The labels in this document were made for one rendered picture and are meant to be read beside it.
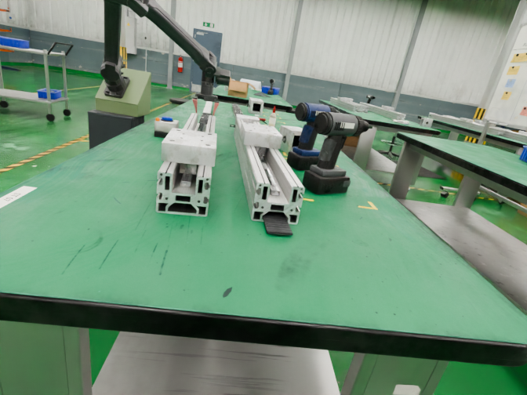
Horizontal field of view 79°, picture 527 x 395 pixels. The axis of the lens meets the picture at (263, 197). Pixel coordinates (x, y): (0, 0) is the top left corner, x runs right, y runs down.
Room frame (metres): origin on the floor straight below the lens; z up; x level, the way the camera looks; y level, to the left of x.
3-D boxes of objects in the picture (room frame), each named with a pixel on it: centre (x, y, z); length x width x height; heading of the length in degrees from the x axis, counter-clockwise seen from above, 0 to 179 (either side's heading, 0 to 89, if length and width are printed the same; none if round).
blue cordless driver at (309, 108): (1.11, -0.15, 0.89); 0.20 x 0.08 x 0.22; 123
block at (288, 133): (1.32, -0.07, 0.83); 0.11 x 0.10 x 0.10; 116
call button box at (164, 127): (1.21, 0.40, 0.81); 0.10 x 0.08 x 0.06; 101
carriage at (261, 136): (1.00, 0.04, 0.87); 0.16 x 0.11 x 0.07; 11
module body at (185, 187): (0.96, 0.23, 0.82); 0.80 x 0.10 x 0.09; 11
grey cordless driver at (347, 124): (0.90, -0.19, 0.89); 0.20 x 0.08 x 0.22; 124
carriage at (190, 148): (0.71, 0.18, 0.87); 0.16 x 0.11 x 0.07; 11
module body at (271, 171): (1.00, 0.04, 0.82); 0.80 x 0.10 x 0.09; 11
